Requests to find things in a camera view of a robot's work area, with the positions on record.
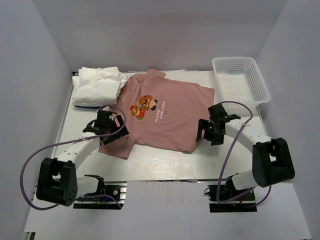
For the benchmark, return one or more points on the white folded t shirt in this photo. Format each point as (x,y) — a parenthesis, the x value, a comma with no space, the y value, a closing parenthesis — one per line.
(95,87)

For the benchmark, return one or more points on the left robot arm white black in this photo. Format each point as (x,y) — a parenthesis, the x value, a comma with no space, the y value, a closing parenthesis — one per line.
(58,182)

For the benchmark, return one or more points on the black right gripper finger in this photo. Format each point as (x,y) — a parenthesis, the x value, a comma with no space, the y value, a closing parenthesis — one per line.
(217,139)
(202,125)

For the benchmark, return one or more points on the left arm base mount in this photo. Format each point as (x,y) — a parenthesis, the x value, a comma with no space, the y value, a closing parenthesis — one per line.
(111,198)

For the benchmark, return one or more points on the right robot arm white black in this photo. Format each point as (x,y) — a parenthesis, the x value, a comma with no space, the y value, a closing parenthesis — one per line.
(271,158)

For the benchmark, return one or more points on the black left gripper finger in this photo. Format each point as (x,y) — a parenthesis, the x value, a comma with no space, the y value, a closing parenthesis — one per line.
(123,132)
(91,127)

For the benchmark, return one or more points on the blue folded t shirt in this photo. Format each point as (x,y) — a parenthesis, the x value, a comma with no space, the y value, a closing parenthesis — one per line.
(87,107)

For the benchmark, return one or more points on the pink printed t shirt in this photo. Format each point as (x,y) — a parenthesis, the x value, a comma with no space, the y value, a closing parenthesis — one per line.
(160,113)

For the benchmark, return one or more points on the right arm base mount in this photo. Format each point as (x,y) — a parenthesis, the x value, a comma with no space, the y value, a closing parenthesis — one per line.
(241,204)

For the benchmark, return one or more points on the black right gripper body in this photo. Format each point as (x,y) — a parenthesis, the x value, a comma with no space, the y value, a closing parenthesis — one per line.
(212,127)

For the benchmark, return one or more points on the white plastic mesh basket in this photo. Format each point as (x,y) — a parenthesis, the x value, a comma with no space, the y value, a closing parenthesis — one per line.
(239,79)

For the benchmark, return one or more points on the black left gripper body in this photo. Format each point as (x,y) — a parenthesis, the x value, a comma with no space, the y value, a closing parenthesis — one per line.
(111,127)

